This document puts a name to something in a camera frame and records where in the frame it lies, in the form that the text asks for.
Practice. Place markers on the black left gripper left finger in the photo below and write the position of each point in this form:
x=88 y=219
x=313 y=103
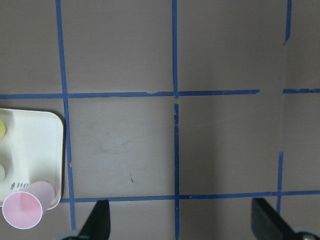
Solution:
x=98 y=224

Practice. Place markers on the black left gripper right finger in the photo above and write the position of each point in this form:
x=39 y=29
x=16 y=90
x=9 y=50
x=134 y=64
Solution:
x=266 y=224

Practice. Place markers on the pink plastic cup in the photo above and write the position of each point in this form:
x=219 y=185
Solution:
x=25 y=208

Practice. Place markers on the cream white plastic cup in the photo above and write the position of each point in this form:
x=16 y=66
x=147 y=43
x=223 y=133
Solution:
x=2 y=173

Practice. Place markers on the yellow plastic cup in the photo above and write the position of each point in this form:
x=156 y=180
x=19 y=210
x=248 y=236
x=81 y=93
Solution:
x=3 y=129

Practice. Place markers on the cream plastic tray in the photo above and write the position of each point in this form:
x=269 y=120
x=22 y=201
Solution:
x=31 y=150

